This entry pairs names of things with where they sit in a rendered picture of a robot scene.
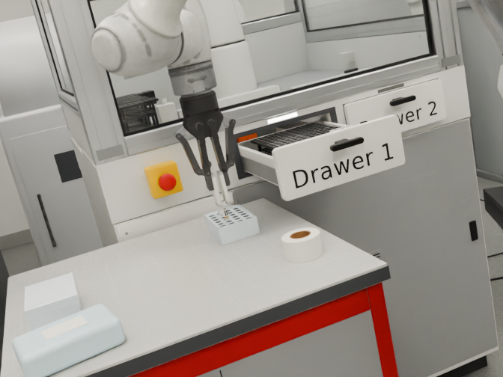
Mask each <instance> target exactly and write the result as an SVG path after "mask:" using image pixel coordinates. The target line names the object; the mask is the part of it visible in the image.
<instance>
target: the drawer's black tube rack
mask: <svg viewBox="0 0 503 377"><path fill-rule="evenodd" d="M337 128H340V127H336V126H328V125H323V124H319V123H310V124H306V125H304V126H299V127H296V128H293V129H288V130H285V131H282V132H277V133H275V134H271V135H267V136H264V137H261V138H256V139H253V140H250V142H251V143H253V144H257V146H258V150H256V151H258V152H261V153H265V154H267V155H270V156H272V150H273V149H275V148H277V147H282V146H284V145H288V144H292V143H295V142H298V141H303V140H305V139H309V138H313V137H316V136H318V135H323V134H326V133H329V132H330V130H333V129H337ZM261 146H262V147H265V148H263V149H261Z"/></svg>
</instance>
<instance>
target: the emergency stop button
mask: <svg viewBox="0 0 503 377"><path fill-rule="evenodd" d="M176 183H177V181H176V179H175V177H174V176H173V175H172V174H163V175H162V176H161V177H160V178H159V187H160V188H161V189H162V190H164V191H170V190H172V189H173V188H174V187H175V186H176Z"/></svg>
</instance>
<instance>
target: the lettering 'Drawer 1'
mask: <svg viewBox="0 0 503 377"><path fill-rule="evenodd" d="M384 146H386V151H387V156H388V158H387V159H385V161H386V160H389V159H393V157H390V155H389V151H388V143H386V144H384V145H382V147H384ZM372 153H373V152H370V153H369V154H368V153H366V157H367V162H368V166H370V162H369V155H370V154H372ZM357 158H360V159H361V161H359V162H355V160H356V159H357ZM360 162H363V158H362V157H361V156H356V157H355V158H354V159H353V167H354V168H355V169H361V168H363V167H364V165H363V166H361V167H360V168H357V167H356V166H355V164H358V163H360ZM341 164H342V165H343V167H344V170H345V172H346V173H348V170H349V159H348V160H347V169H346V168H345V166H344V163H343V161H341V162H340V172H339V170H338V167H337V165H336V164H335V163H334V166H335V169H336V171H337V172H338V175H341ZM324 168H328V170H327V171H324V172H323V173H322V178H323V179H324V180H327V179H328V178H329V177H330V178H332V172H331V168H330V167H329V166H323V167H322V168H321V170H322V169H324ZM300 171H301V172H303V173H304V174H305V183H304V184H302V185H300V186H298V184H297V180H296V174H295V173H296V172H300ZM315 171H318V168H316V169H315V170H314V171H313V170H312V171H311V175H312V179H313V183H315V178H314V172H315ZM327 172H329V176H328V177H327V178H325V177H324V176H323V175H324V174H325V173H327ZM293 178H294V181H295V185H296V189H297V188H300V187H303V186H304V185H306V184H307V182H308V174H307V172H306V171H304V170H297V171H293Z"/></svg>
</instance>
